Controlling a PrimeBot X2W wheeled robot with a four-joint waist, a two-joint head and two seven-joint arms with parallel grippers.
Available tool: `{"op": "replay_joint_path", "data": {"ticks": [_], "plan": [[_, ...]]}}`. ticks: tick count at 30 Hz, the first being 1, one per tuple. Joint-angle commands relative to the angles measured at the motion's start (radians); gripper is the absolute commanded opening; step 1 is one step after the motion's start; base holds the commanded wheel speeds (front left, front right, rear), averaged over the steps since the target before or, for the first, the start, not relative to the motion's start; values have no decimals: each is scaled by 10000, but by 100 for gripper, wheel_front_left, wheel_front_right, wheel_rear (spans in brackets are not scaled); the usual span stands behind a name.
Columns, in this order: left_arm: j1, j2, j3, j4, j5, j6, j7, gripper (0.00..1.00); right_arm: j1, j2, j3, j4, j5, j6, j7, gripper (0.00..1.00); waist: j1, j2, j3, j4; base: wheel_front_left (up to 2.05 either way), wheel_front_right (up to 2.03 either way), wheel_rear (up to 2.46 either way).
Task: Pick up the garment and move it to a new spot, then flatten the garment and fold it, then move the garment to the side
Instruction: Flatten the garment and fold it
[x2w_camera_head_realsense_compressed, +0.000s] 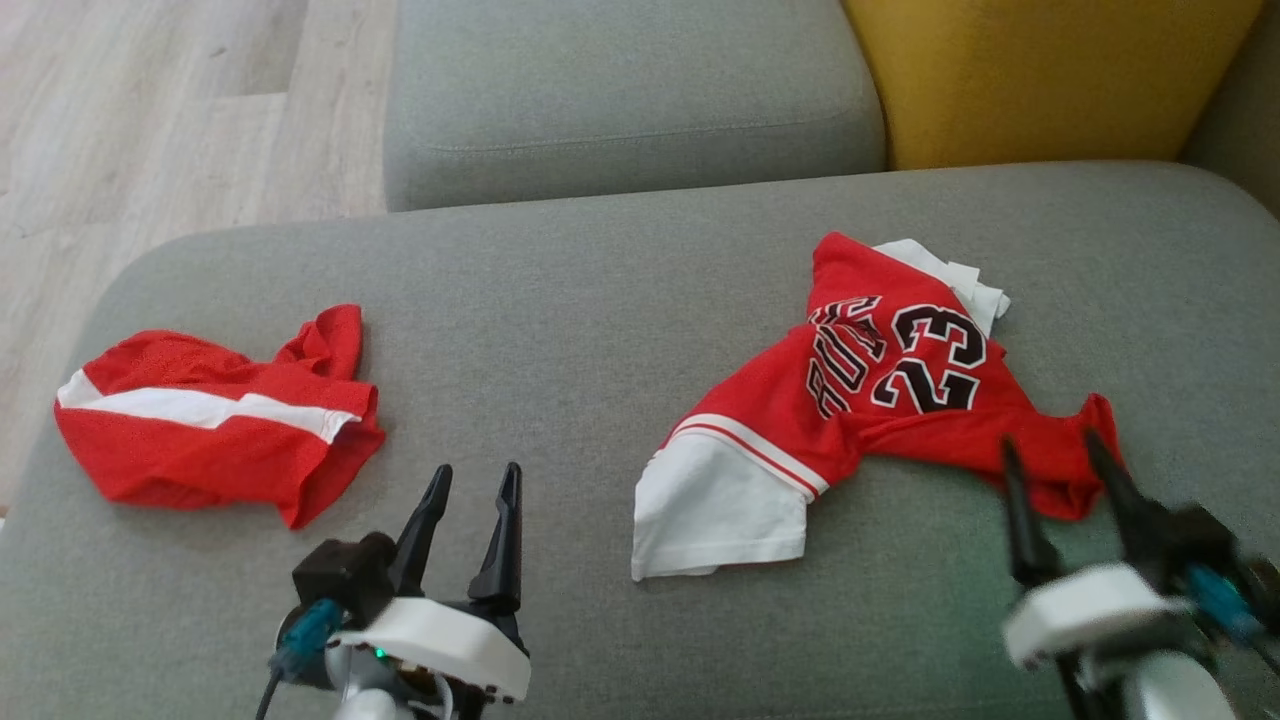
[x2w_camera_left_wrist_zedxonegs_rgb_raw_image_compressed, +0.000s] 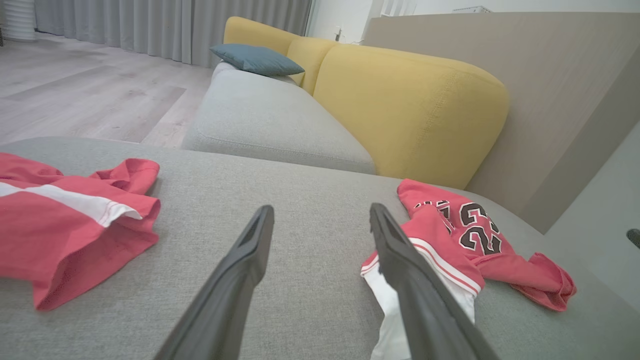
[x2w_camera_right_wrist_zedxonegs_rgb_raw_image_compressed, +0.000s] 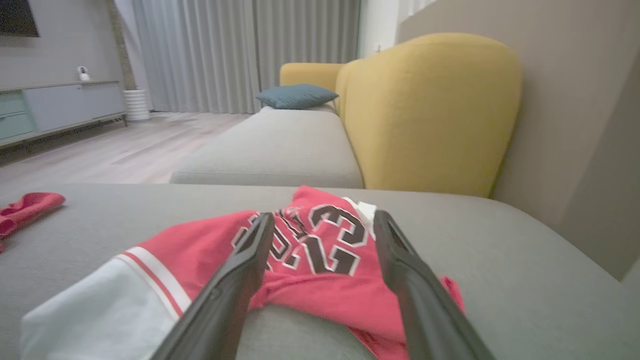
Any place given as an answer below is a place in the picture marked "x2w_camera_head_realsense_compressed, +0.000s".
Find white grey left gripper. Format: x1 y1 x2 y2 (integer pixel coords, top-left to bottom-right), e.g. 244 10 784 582
325 461 532 720

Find red white number 23 jersey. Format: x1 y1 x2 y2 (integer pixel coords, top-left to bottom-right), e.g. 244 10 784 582
630 232 1126 583

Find red shorts with white stripe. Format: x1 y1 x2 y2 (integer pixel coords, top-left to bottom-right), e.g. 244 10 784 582
53 304 387 531

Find black cable teal connector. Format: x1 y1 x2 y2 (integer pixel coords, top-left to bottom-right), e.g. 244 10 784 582
1185 563 1280 673
255 598 345 720

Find grey sofa seat cushion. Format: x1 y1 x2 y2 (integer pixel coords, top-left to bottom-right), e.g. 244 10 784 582
383 0 889 213

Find large grey sofa chaise seat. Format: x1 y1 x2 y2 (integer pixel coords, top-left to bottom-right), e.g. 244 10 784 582
0 162 1280 720

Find large yellow sofa back cushion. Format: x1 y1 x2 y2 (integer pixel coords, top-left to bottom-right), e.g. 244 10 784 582
840 0 1267 172

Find grey sofa back cushion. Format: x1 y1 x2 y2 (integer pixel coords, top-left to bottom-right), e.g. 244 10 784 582
1180 0 1280 220

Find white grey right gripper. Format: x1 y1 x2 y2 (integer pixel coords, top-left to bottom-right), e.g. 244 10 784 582
1000 428 1196 671

